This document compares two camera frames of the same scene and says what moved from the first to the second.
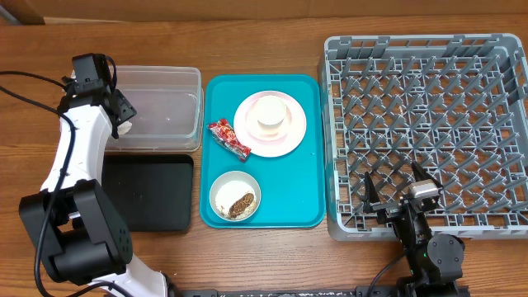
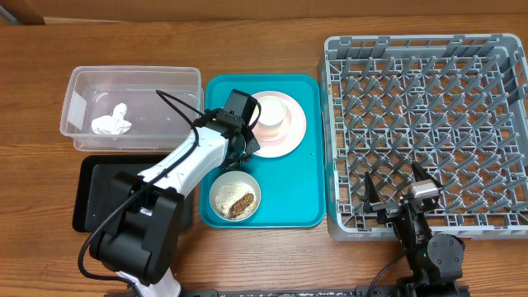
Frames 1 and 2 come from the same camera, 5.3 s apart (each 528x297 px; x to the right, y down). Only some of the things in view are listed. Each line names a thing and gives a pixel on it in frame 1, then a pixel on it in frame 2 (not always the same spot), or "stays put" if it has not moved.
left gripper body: (129, 110) to (249, 145)
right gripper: (387, 208) stays put
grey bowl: (234, 196) stays put
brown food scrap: (240, 205) stays put
